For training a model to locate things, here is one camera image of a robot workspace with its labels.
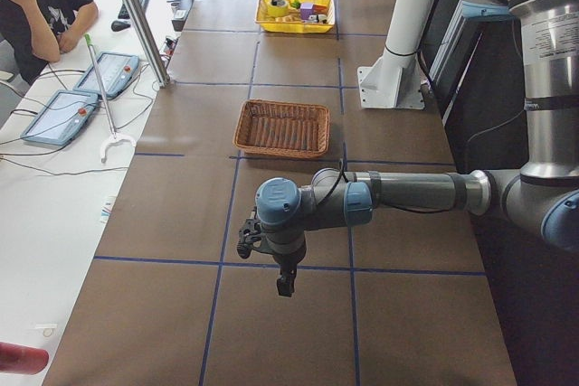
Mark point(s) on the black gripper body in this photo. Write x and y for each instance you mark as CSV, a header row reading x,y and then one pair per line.
x,y
287,262

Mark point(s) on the yellow tape roll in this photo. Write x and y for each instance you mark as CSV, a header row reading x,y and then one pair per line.
x,y
277,8

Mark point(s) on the yellow plastic basket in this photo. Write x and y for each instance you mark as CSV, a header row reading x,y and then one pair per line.
x,y
268,24

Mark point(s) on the brown wicker basket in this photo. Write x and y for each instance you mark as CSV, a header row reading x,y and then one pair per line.
x,y
283,129

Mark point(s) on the toy croissant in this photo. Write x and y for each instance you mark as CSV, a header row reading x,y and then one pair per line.
x,y
288,19

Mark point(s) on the purple cube block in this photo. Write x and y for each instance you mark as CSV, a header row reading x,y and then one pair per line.
x,y
306,9

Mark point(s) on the toy carrot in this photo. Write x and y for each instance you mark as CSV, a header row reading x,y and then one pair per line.
x,y
319,9

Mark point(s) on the toy panda figure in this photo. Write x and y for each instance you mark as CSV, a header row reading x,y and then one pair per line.
x,y
317,19

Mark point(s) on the black computer mouse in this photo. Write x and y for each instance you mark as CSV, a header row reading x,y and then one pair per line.
x,y
119,25

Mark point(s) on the far teach pendant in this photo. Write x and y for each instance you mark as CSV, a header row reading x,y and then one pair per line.
x,y
116,70

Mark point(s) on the teach pendant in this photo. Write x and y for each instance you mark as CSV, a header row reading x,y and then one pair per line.
x,y
62,118
116,70

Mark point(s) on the white reacher grabber stick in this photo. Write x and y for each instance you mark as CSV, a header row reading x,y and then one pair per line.
x,y
115,137

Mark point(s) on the seated person black shirt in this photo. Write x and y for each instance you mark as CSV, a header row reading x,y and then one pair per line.
x,y
41,31

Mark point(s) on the near teach pendant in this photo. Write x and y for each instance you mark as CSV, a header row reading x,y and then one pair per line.
x,y
62,118

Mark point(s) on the red cylinder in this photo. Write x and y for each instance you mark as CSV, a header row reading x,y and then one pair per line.
x,y
21,359

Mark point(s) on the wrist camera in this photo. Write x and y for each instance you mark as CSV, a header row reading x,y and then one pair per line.
x,y
249,236

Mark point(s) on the aluminium frame post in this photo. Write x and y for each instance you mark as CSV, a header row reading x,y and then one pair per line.
x,y
148,44

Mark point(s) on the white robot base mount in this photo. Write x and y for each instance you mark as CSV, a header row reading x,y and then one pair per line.
x,y
393,81

